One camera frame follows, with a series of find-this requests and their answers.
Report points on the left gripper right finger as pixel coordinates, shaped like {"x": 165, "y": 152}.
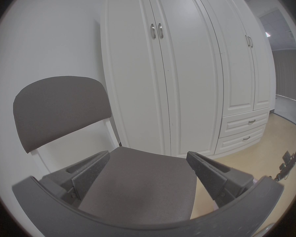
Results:
{"x": 212, "y": 179}

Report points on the grey curtain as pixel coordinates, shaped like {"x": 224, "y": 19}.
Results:
{"x": 286, "y": 75}

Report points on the white wardrobe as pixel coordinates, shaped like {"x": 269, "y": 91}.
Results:
{"x": 187, "y": 70}

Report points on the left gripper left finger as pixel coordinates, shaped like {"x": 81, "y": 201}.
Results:
{"x": 88, "y": 174}

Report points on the grey and white chair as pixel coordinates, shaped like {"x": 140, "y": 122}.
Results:
{"x": 64, "y": 112}

